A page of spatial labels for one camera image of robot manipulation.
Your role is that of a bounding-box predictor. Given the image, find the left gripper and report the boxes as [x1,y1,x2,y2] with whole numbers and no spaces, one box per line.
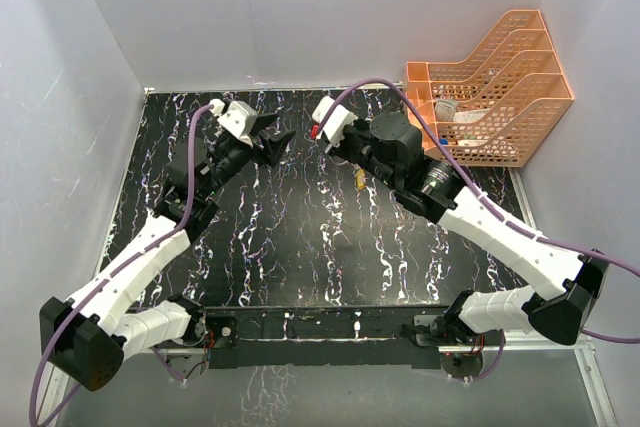
[202,114,295,198]

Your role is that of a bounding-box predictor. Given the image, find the key with yellow tag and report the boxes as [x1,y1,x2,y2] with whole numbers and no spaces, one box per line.
[354,169,366,190]

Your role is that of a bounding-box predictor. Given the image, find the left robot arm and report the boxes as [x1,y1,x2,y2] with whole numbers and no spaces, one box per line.
[39,113,295,391]

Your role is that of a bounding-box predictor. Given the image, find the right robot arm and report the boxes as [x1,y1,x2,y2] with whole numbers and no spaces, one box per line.
[318,110,608,346]

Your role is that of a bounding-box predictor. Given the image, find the papers in organizer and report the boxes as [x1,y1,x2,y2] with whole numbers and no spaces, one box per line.
[434,99,489,123]

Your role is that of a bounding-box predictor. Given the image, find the orange file organizer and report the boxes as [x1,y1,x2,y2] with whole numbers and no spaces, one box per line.
[403,10,574,167]

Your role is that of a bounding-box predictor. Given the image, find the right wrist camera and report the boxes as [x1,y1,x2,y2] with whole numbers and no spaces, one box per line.
[312,96,358,147]

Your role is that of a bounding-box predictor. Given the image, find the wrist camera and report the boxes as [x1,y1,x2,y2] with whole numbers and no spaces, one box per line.
[312,96,358,147]
[218,101,258,147]

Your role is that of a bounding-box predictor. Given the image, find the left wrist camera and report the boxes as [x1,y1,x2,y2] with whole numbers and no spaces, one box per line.
[218,101,258,147]

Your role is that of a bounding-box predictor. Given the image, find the black base frame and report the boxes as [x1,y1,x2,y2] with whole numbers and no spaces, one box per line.
[149,305,506,373]

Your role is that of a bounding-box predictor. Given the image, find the aluminium rail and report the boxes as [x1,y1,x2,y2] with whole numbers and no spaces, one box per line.
[55,309,594,354]

